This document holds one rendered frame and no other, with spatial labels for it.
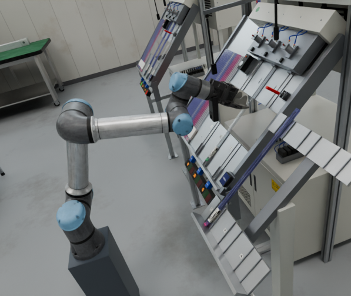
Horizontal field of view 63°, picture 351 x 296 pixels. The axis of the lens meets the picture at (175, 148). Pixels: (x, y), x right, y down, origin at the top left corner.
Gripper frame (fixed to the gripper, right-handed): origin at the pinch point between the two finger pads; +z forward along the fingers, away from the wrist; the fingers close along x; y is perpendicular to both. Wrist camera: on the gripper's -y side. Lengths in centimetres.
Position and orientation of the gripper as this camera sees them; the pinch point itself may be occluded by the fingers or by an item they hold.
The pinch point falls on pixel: (244, 107)
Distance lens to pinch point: 128.4
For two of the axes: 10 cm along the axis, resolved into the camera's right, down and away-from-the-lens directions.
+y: 3.4, -8.6, -3.8
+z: 9.0, 1.8, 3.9
